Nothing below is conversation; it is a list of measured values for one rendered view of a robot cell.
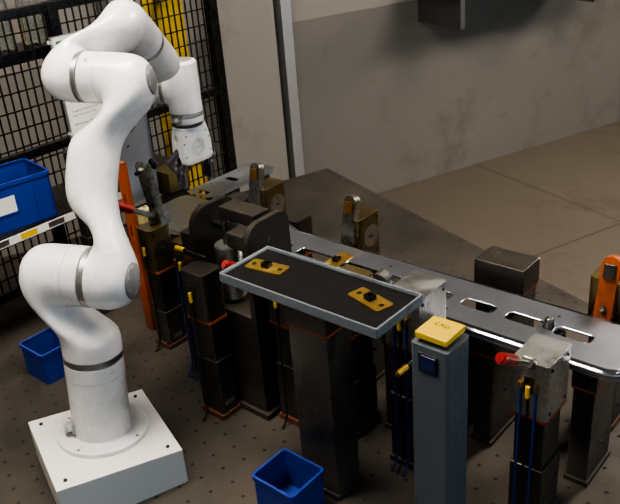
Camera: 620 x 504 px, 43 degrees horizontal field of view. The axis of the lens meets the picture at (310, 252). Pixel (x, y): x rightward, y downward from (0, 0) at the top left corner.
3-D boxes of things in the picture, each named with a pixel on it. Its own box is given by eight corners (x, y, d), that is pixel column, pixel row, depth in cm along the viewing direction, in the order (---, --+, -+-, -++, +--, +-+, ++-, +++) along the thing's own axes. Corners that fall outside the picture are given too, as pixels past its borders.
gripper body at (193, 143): (182, 126, 196) (188, 169, 201) (211, 115, 202) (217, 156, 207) (162, 122, 200) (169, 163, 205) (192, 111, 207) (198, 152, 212)
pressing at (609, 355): (664, 331, 151) (665, 325, 151) (620, 390, 137) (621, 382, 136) (186, 195, 235) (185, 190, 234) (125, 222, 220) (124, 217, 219)
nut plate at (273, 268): (290, 267, 150) (290, 262, 149) (279, 276, 147) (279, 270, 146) (255, 259, 154) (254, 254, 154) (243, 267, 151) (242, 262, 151)
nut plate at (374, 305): (394, 305, 134) (394, 299, 134) (377, 313, 132) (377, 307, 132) (363, 287, 141) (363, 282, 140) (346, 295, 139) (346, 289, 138)
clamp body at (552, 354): (559, 501, 153) (573, 344, 137) (532, 539, 146) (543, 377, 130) (524, 486, 158) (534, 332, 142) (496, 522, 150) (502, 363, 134)
